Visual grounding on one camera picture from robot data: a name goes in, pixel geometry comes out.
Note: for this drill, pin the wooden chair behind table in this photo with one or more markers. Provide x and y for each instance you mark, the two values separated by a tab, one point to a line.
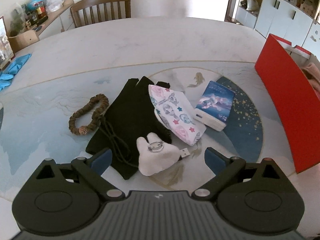
86	12

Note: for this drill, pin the blue tissue pack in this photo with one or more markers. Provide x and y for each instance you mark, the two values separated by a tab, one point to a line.
214	106

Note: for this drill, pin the cartoon printed face mask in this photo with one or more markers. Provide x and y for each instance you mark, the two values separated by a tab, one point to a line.
176	113

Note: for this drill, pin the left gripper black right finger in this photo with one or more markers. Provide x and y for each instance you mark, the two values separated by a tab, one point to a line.
228	171

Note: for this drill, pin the blue rubber gloves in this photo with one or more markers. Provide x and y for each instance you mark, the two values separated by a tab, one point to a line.
12	69

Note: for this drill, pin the red and white cardboard box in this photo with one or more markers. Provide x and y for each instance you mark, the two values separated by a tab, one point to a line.
279	66

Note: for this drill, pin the wooden sideboard with clutter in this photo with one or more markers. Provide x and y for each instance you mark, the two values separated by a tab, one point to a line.
32	23

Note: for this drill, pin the black drawstring pouch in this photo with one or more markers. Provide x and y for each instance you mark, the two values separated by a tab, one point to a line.
129	117

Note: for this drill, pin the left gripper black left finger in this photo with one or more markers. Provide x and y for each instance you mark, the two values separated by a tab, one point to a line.
90	171

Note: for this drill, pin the white wall cabinet unit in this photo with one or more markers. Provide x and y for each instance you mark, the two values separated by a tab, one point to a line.
293	20

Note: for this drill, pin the white plush usb charger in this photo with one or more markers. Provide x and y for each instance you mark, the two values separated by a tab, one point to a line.
155	155

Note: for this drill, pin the pink fleece garment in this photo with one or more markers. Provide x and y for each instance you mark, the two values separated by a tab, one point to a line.
312	73

